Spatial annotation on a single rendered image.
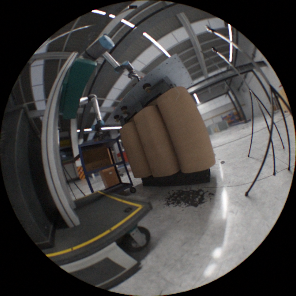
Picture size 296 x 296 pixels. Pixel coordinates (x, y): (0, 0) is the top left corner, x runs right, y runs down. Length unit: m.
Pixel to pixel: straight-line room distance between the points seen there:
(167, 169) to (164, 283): 1.01
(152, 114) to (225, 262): 1.34
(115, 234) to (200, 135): 0.86
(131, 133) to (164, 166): 0.69
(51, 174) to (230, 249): 0.83
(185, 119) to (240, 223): 0.90
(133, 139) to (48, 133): 1.10
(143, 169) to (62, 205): 1.11
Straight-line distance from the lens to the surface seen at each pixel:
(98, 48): 0.80
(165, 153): 0.99
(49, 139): 0.48
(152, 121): 1.04
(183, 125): 0.84
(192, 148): 0.83
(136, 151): 1.28
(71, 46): 10.09
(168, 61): 1.10
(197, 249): 0.56
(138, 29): 4.39
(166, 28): 11.05
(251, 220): 0.67
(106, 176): 1.93
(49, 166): 0.45
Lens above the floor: 0.53
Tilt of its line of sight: 3 degrees up
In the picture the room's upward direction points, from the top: 19 degrees counter-clockwise
